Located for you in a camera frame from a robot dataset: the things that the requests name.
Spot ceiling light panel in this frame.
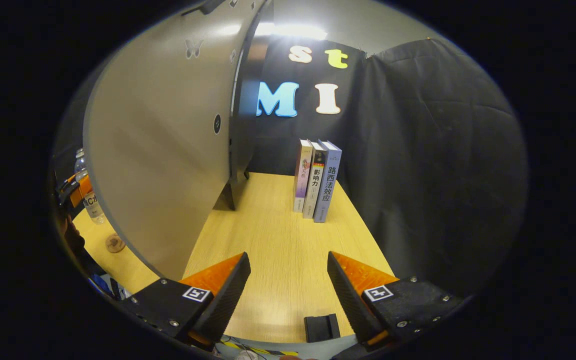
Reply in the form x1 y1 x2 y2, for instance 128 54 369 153
255 22 329 42

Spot purple spine book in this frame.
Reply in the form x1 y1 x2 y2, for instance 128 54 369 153
293 138 314 214

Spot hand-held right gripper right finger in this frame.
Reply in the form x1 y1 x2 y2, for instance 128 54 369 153
327 250 470 352

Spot black backdrop cloth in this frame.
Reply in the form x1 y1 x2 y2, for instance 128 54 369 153
245 35 530 299

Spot black and grey spine book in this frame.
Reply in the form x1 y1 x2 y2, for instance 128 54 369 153
302 141 329 220

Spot yellow black striped tape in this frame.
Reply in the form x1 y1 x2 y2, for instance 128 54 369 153
219 339 300 357

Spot clear plastic bottle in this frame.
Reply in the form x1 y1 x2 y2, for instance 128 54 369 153
74 147 107 225

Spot grey cabinet door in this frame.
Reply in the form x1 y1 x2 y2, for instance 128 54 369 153
82 0 270 282

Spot round wooden coaster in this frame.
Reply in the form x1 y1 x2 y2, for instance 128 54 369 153
105 233 127 254

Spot black plastic block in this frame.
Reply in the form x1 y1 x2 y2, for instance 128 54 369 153
303 313 342 344

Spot blue grey spine book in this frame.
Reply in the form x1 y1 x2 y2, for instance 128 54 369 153
312 139 343 224

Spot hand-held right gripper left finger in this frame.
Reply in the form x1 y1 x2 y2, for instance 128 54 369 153
118 251 252 352

